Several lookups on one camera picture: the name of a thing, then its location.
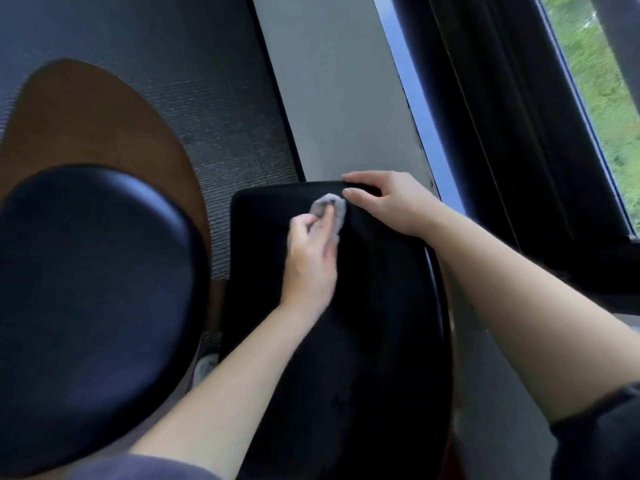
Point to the person's left forearm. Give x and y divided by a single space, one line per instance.
240 389

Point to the wooden chair with black cushion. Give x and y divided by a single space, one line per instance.
95 304

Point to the dark grey shirt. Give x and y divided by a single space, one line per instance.
600 434

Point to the person's left fingers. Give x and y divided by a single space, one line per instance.
306 234

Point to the person's right hand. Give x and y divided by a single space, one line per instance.
400 204

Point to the grey cleaning cloth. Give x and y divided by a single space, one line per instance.
336 207

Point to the black window frame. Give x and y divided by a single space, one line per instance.
500 119

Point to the white shoe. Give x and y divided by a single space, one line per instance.
205 367

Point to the person's right thumb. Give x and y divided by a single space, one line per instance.
357 199

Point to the person's right forearm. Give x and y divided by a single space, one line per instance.
525 314

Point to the window glass pane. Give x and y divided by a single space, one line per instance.
607 124

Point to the person's left hand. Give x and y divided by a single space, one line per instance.
310 269

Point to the black chair backrest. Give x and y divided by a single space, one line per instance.
380 354

